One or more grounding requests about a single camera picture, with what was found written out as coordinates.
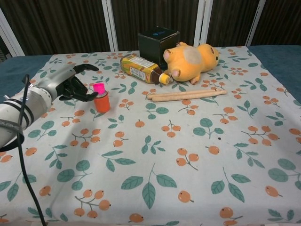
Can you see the tea bottle yellow label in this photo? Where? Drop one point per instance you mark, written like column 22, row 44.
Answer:
column 138, row 67

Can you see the blue table cover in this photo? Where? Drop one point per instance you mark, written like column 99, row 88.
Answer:
column 18, row 66

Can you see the orange plastic cup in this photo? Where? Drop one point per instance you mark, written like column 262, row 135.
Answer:
column 102, row 104

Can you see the floral print tablecloth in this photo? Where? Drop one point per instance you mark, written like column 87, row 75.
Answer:
column 164, row 146

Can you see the dark folding screen white frame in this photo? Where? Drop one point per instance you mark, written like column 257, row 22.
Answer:
column 70, row 23

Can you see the wooden drumstick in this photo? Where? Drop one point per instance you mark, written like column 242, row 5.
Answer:
column 183, row 93
column 188, row 97

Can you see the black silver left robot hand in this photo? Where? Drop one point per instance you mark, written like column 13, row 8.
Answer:
column 58, row 78

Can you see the yellow hamster plush toy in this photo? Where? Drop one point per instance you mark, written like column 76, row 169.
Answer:
column 188, row 63

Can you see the black cardboard box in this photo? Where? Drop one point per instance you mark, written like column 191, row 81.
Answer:
column 150, row 44

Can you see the pink plastic cup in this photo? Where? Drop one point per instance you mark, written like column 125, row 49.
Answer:
column 98, row 88

